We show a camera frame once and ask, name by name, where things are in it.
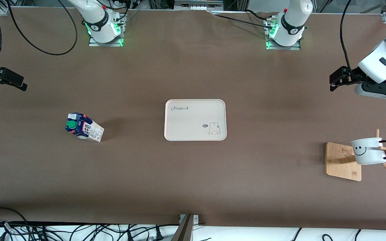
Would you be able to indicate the wooden mug rack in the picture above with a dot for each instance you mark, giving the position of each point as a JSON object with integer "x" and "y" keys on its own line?
{"x": 342, "y": 167}

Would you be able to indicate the white smiley face cup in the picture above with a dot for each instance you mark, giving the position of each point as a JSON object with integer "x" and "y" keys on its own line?
{"x": 369, "y": 155}

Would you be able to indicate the small metal bracket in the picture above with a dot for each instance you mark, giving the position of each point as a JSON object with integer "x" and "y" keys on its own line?
{"x": 195, "y": 219}

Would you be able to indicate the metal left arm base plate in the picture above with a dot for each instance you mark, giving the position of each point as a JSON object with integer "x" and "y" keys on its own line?
{"x": 295, "y": 48}

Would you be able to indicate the blue white milk carton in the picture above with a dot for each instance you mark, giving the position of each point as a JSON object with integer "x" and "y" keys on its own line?
{"x": 90, "y": 130}

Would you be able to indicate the grey metal equipment box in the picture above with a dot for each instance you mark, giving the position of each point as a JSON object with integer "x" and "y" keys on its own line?
{"x": 198, "y": 6}

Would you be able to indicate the dark camera support post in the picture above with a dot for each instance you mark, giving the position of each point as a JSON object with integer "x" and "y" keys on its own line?
{"x": 184, "y": 232}

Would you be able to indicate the cream rabbit print tray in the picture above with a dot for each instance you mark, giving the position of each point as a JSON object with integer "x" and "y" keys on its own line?
{"x": 193, "y": 124}

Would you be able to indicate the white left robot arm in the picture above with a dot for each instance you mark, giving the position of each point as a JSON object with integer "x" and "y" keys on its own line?
{"x": 290, "y": 36}

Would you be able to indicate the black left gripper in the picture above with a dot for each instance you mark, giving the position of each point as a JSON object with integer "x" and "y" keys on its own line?
{"x": 351, "y": 74}

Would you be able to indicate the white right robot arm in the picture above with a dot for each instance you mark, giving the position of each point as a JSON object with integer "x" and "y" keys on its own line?
{"x": 102, "y": 33}

